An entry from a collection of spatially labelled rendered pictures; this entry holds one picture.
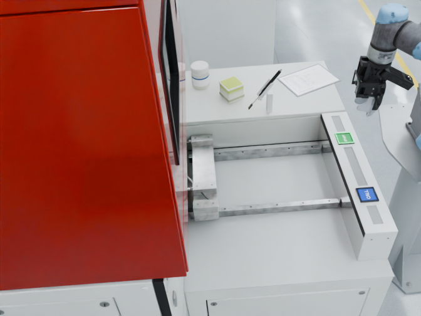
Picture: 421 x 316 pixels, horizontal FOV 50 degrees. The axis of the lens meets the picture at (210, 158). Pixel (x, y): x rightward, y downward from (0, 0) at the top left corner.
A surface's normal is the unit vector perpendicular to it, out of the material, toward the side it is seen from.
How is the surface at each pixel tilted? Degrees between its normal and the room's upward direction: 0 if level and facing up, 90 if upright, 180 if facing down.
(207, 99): 0
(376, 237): 90
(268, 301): 90
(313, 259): 0
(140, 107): 90
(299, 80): 0
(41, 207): 90
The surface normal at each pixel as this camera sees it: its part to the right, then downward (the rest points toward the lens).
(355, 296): 0.05, 0.69
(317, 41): -0.06, -0.72
